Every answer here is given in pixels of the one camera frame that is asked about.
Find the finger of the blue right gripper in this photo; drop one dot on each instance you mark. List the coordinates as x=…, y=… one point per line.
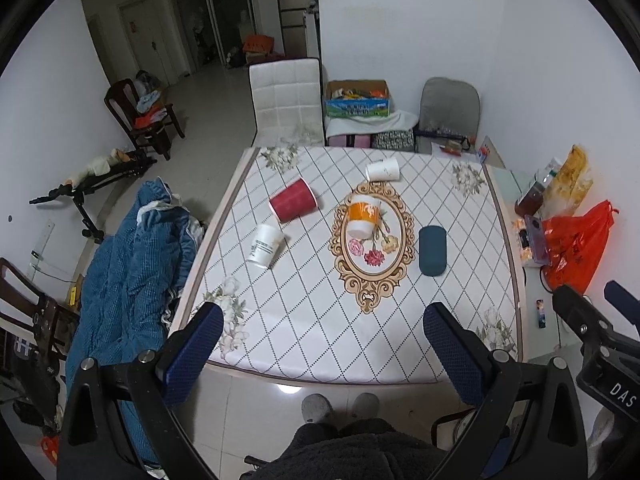
x=622, y=300

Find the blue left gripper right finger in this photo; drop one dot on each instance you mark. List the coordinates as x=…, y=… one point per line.
x=454, y=346

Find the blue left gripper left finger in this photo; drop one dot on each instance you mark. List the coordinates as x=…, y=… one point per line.
x=186, y=352

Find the dark teal cup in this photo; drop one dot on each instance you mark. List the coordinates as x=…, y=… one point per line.
x=432, y=250

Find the white printed paper cup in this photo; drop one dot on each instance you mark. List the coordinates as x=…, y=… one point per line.
x=265, y=245

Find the orange and white cup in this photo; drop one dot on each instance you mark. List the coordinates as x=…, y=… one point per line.
x=363, y=214

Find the red paper cup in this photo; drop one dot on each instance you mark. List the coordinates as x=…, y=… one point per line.
x=294, y=201

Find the plain white paper cup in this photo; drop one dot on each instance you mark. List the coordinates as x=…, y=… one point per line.
x=386, y=170

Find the red plastic bag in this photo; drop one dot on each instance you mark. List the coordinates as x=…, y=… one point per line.
x=576, y=245

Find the purple box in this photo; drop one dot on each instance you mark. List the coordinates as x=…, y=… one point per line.
x=536, y=241

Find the blue quilted blanket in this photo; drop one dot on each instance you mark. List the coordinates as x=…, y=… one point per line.
x=131, y=279

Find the grey right slipper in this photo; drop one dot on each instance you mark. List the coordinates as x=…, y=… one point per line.
x=366, y=406

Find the grey slipper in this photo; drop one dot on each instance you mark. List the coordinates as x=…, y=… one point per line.
x=366, y=406
x=317, y=409

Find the yellow snack bag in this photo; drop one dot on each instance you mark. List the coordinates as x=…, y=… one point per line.
x=569, y=186

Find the bottle with dark liquid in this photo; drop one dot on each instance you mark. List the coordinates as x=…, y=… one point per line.
x=533, y=199

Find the black trousers legs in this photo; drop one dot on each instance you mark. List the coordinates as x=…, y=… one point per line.
x=365, y=449

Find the grey left slipper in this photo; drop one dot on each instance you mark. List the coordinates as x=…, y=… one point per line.
x=317, y=409

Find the dark wooden chair near left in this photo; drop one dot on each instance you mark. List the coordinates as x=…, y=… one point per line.
x=46, y=328

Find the dark wooden chair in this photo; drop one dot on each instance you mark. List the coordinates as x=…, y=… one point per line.
x=144, y=119
x=46, y=328

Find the white patterned tablecloth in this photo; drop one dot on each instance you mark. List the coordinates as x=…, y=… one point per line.
x=331, y=308

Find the black tripod stand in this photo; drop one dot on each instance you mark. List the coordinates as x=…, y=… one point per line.
x=102, y=171

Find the grey office chair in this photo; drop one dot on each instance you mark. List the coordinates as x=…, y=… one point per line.
x=449, y=111

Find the white padded chair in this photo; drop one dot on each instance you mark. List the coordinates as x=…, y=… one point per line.
x=287, y=103

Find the cardboard box with items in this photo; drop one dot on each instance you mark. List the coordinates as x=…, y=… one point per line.
x=357, y=98

